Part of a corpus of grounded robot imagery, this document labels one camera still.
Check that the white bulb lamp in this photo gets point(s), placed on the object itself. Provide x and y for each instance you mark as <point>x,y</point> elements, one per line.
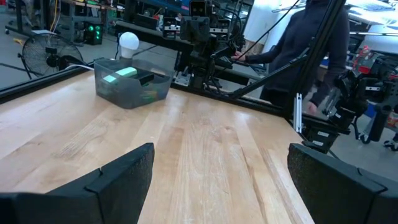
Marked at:
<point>129,42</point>

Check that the person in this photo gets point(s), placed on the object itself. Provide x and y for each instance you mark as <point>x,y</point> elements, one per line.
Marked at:
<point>298,37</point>

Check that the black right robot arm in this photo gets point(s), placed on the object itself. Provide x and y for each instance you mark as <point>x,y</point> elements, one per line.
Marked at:
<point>202,62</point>

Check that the black fan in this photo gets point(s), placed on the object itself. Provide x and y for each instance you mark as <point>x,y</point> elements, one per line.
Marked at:
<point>46,53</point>

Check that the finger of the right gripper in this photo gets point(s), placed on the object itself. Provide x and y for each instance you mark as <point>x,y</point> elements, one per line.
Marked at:
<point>223,26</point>
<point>169,28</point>

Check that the computer tower green lights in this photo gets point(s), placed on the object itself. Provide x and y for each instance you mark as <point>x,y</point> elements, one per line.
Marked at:
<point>94,32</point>

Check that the black table frame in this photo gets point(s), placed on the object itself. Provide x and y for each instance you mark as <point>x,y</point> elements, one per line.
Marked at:
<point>264,79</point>

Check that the black stapler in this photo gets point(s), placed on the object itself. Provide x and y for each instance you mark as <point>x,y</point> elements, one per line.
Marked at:
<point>144,77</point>

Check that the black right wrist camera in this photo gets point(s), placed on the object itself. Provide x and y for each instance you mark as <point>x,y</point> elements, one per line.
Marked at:
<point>199,7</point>

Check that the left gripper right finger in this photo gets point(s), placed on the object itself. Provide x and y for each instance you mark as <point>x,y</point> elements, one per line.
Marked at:
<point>335,186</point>

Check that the black background robot arm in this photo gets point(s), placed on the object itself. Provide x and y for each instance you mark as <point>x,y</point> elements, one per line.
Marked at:
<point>354,93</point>

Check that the grey translucent bin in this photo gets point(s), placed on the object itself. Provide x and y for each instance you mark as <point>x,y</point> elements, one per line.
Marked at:
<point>130,93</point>

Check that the mint green stapler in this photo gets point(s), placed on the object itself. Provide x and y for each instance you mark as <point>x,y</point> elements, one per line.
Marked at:
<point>124,73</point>

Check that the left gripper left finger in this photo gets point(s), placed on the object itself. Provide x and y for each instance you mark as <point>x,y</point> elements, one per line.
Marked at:
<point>124,186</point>

